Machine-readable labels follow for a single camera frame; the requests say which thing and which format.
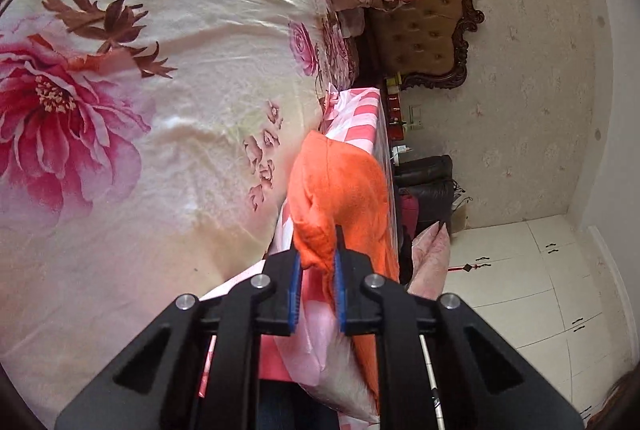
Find maroon cushion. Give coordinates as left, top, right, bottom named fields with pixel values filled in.
left=397, top=194, right=420, bottom=245

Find large pink floral pillow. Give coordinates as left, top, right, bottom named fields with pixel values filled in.
left=408, top=222, right=450, bottom=300

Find red hanging knot ornament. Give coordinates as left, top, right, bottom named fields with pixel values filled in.
left=448, top=262, right=491, bottom=273

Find dark wooden nightstand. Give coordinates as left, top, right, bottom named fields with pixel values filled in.
left=381, top=74, right=406, bottom=166

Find wall power socket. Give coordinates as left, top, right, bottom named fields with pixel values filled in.
left=408, top=105, right=423, bottom=130

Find white charging cable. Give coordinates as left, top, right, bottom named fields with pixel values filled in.
left=418, top=333, right=447, bottom=430

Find red white checkered table cover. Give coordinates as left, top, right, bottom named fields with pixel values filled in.
left=196, top=85, right=402, bottom=430

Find black leather armchair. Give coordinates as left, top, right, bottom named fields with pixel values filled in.
left=394, top=155, right=454, bottom=234

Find orange terry pants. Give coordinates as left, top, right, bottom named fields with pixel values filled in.
left=286, top=129, right=402, bottom=403

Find tufted tan carved headboard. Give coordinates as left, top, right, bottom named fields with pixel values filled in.
left=366, top=0, right=485, bottom=90

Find floral bed sheet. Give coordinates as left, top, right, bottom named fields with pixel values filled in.
left=1, top=0, right=350, bottom=426

